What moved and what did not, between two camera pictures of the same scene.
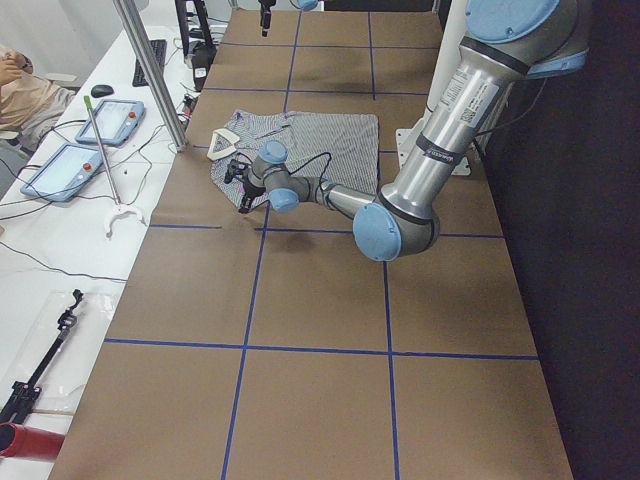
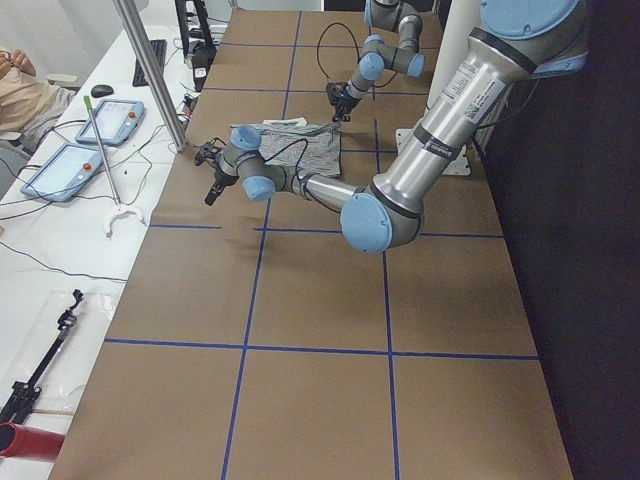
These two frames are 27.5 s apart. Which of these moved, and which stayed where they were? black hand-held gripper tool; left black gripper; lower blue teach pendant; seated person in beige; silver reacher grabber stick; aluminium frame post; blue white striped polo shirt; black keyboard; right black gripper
Moved: blue white striped polo shirt; left black gripper; right black gripper
Stayed: seated person in beige; black keyboard; silver reacher grabber stick; lower blue teach pendant; black hand-held gripper tool; aluminium frame post
